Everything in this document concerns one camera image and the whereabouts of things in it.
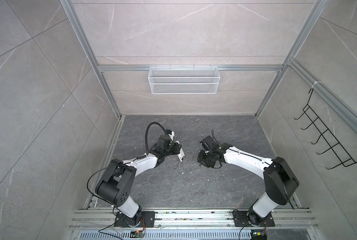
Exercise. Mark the left green circuit board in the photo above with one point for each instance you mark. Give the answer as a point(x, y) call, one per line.
point(137, 234)

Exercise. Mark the right green circuit board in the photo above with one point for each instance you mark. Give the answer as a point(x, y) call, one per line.
point(258, 235)

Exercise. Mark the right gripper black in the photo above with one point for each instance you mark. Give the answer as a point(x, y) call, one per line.
point(200, 159)

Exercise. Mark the black wire hook rack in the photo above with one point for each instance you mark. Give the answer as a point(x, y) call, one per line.
point(324, 132)

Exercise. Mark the green circuit board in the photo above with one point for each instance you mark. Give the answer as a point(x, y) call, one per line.
point(137, 234)
point(258, 235)

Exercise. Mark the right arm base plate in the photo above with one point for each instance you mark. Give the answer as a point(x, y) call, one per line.
point(250, 219)

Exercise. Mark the white remote control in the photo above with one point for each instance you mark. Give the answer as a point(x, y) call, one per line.
point(180, 154)

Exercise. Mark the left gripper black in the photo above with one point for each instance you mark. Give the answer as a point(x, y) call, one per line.
point(176, 146)

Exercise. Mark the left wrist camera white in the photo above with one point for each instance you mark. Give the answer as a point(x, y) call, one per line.
point(171, 134)

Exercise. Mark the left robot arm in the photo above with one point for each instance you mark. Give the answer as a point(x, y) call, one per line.
point(117, 180)

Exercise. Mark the white wire mesh basket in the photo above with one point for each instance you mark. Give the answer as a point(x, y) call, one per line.
point(183, 80)

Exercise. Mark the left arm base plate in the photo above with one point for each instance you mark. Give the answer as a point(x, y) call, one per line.
point(135, 220)

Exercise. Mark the aluminium mounting rail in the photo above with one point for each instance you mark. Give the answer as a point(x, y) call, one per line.
point(196, 218)

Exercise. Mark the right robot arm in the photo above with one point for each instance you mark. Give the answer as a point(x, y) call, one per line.
point(279, 180)

